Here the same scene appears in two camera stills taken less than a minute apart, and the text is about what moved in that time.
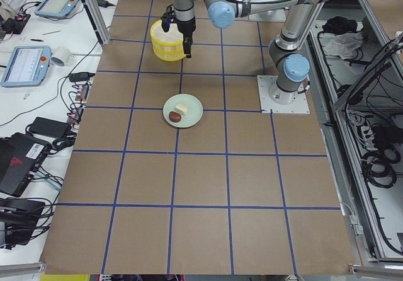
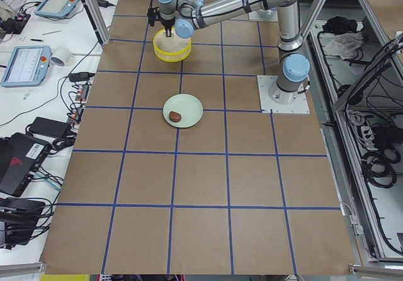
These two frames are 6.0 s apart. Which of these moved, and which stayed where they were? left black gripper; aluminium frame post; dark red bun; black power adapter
Moved: left black gripper
Stayed: black power adapter; dark red bun; aluminium frame post
